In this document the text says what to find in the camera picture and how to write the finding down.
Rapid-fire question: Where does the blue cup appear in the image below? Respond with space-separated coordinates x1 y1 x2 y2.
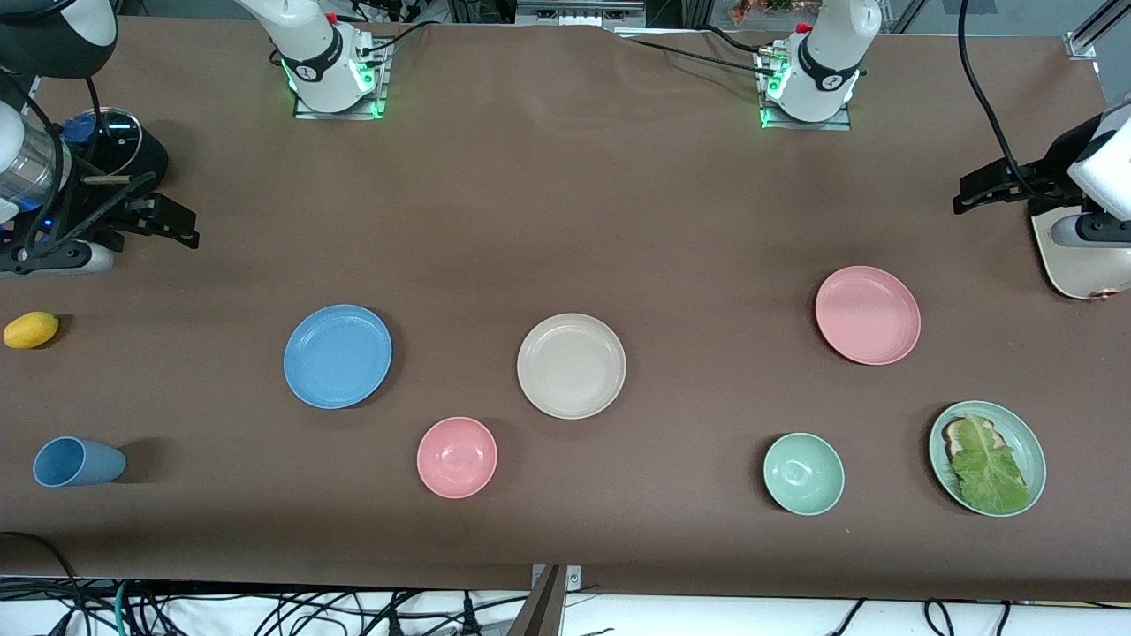
33 436 127 488

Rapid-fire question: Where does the yellow lemon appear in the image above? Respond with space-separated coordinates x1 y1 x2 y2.
3 311 60 350

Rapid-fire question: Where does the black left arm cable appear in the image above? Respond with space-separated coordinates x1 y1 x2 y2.
958 0 1036 197

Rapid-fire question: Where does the pink plate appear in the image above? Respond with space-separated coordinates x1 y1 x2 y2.
814 265 922 366

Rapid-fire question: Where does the aluminium corner profile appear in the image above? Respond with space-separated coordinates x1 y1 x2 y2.
1065 0 1131 61

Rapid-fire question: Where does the green plate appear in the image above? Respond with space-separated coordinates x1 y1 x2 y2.
928 400 1047 518

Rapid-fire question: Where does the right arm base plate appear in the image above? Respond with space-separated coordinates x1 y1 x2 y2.
292 40 391 120

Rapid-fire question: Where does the blue plate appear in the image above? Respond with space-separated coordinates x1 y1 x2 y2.
283 304 393 410

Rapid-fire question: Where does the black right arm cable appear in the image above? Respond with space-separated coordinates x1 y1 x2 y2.
0 75 160 261

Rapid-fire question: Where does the aluminium frame beam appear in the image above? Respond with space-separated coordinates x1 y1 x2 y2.
515 0 648 33

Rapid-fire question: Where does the dark metal pole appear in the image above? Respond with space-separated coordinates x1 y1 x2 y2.
507 565 567 636

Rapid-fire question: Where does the green lettuce leaf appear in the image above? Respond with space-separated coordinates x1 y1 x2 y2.
949 413 1033 515

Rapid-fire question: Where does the thick black floor cable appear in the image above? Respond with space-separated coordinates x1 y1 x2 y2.
0 530 85 636

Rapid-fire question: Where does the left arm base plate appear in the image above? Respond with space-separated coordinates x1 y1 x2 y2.
760 49 854 132

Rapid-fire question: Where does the beige toaster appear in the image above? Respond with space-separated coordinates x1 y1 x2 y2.
1031 201 1131 301

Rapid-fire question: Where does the beige plate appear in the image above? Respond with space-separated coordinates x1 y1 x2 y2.
516 313 627 420

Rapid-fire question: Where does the black base cable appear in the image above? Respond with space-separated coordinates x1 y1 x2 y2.
619 35 770 77
696 24 777 56
356 18 434 59

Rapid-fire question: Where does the small green bowl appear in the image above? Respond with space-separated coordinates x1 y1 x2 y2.
763 432 846 516

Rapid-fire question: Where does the toast slice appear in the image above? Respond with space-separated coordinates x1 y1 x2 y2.
942 419 999 460

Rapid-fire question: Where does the small pink bowl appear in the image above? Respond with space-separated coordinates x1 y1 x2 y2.
416 416 498 499

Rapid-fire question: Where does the brown table cover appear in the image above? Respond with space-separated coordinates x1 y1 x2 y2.
0 16 1131 603

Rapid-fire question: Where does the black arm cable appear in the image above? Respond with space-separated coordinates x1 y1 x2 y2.
958 0 1036 197
0 75 160 261

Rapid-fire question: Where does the black pot with glass lid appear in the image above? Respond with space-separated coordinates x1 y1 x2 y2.
60 106 171 204

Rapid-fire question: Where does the orange plant decoration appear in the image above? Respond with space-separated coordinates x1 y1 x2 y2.
729 0 824 24

